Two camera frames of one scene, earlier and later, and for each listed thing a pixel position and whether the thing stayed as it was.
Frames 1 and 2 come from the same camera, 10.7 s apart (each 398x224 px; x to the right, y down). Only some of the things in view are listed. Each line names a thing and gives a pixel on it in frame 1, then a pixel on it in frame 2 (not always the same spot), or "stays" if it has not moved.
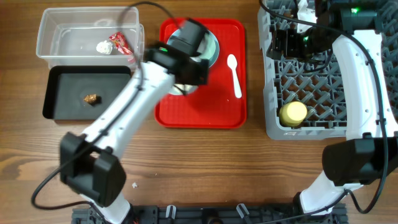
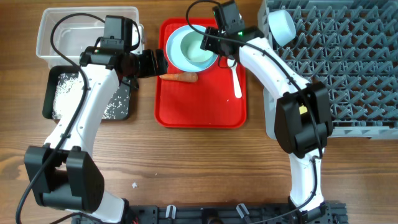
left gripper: (203, 78) -> (150, 69)
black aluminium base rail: (217, 214) stays
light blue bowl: (188, 89) -> (282, 26)
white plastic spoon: (232, 63) stays
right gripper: (288, 37) -> (221, 53)
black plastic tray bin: (81, 93) stays
